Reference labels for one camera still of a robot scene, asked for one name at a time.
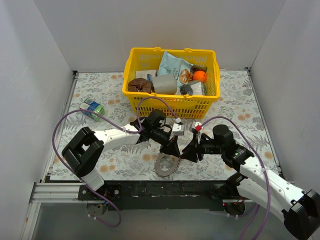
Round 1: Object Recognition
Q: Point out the yellow plastic shopping basket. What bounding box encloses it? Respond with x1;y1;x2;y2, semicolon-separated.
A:
122;47;221;119

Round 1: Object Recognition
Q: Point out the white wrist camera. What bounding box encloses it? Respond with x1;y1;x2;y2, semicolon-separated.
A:
189;121;202;136
171;123;185;136

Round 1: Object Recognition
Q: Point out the clear bag with dark item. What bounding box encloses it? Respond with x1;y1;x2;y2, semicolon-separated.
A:
177;81;207;96

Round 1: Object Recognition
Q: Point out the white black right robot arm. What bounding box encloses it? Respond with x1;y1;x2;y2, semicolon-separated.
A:
181;122;320;240

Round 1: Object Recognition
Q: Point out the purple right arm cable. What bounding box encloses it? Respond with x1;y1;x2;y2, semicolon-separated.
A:
199;116;272;240

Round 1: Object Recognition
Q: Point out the large silver keyring with chain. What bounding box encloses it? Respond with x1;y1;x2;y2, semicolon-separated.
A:
154;153;181;177

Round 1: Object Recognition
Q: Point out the orange fruit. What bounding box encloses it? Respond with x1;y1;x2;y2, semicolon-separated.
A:
192;70;208;83

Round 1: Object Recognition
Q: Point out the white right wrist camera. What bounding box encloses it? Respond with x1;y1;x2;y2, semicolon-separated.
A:
189;121;202;136

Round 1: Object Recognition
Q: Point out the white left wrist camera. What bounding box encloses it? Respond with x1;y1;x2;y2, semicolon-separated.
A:
171;123;185;136

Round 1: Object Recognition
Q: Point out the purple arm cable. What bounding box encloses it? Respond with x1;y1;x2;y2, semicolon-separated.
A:
52;96;182;228
199;116;272;240

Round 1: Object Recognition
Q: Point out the white box in basket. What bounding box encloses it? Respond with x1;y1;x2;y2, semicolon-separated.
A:
135;69;157;81

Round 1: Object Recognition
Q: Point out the blue green carton pack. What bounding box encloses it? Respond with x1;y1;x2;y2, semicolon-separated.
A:
79;98;105;122

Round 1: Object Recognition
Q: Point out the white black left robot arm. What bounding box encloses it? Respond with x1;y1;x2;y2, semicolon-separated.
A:
61;109;184;200

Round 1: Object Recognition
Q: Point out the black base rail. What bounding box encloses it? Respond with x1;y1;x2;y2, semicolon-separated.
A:
77;180;248;215

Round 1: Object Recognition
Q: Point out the grey paper roll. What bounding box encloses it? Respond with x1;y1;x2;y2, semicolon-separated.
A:
151;73;177;95

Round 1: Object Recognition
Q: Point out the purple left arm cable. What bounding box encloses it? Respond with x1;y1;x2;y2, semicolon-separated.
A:
52;96;182;228

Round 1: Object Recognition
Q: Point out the brown wrapped snack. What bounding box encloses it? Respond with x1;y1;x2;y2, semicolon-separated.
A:
190;64;208;74

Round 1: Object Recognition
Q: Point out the light blue snack bag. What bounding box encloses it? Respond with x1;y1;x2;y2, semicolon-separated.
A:
158;51;194;87

